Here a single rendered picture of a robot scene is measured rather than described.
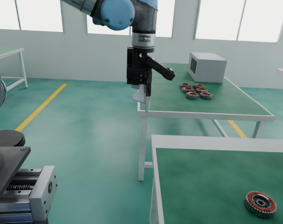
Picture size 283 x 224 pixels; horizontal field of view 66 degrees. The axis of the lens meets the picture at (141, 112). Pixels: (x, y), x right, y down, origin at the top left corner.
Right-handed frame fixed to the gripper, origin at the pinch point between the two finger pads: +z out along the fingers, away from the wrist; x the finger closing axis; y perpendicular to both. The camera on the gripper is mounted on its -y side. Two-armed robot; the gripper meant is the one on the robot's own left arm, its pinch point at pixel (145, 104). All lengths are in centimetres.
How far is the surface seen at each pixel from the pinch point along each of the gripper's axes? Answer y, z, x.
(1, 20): 246, 0, -416
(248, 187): -49, 40, 1
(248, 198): -43, 36, 10
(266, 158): -72, 40, -21
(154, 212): -16, 100, -38
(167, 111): -28, 40, -82
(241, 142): -66, 40, -37
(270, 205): -50, 37, 14
